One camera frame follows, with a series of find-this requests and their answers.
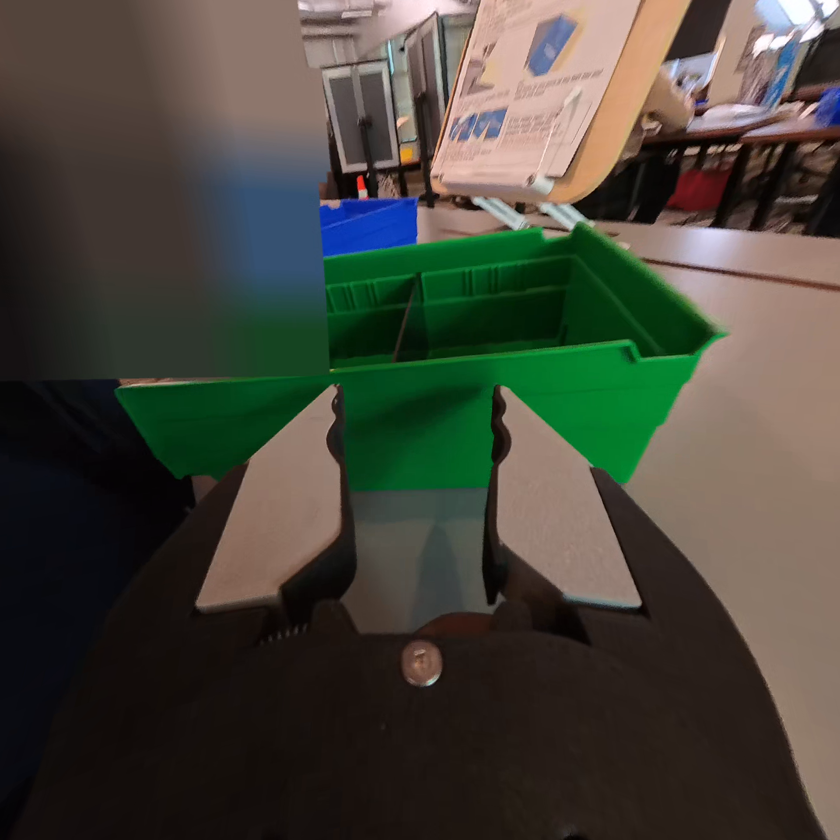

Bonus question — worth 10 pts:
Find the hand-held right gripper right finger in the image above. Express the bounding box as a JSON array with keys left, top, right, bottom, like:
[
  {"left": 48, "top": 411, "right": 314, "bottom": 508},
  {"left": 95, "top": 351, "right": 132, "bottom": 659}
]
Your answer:
[{"left": 481, "top": 384, "right": 643, "bottom": 610}]

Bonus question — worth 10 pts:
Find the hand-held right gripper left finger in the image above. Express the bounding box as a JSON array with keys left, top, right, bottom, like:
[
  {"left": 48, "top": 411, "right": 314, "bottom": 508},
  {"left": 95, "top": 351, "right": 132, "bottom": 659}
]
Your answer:
[{"left": 196, "top": 384, "right": 358, "bottom": 614}]

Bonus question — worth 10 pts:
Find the green plastic bin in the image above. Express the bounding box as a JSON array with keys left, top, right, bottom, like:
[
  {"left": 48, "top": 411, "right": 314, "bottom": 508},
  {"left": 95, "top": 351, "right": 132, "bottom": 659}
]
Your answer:
[{"left": 115, "top": 222, "right": 728, "bottom": 494}]

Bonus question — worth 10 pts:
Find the person's dark blue clothing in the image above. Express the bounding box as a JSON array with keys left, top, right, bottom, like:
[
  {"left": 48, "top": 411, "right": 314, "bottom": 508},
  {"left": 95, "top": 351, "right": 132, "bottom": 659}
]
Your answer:
[{"left": 0, "top": 381, "right": 198, "bottom": 840}]

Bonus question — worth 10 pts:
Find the blue plastic bin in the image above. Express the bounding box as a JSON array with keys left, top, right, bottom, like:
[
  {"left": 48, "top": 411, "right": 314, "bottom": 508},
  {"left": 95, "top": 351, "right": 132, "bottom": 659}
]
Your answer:
[{"left": 320, "top": 197, "right": 419, "bottom": 258}]

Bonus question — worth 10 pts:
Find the white board stand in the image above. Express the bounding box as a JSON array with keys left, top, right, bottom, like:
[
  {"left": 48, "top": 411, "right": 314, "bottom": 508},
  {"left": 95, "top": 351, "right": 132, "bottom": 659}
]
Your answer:
[{"left": 469, "top": 193, "right": 595, "bottom": 232}]

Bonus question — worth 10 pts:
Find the red bag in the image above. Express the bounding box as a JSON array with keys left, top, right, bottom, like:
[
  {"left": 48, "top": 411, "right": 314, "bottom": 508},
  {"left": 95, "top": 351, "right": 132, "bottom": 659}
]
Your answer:
[{"left": 666, "top": 167, "right": 733, "bottom": 211}]

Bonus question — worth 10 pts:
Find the glass door cabinet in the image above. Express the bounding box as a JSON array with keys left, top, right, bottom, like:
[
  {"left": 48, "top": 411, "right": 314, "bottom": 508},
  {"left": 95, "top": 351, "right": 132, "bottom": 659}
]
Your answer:
[{"left": 322, "top": 10, "right": 481, "bottom": 183}]

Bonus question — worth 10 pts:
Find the instruction sheet board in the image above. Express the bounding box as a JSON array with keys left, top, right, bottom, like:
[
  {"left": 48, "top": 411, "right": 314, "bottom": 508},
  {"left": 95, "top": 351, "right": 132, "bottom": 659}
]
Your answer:
[{"left": 430, "top": 0, "right": 694, "bottom": 206}]

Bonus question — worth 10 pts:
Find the long background table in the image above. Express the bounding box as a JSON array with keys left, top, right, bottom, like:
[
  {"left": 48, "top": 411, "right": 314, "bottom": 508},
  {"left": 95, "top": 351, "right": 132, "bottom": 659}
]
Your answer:
[{"left": 640, "top": 98, "right": 840, "bottom": 232}]

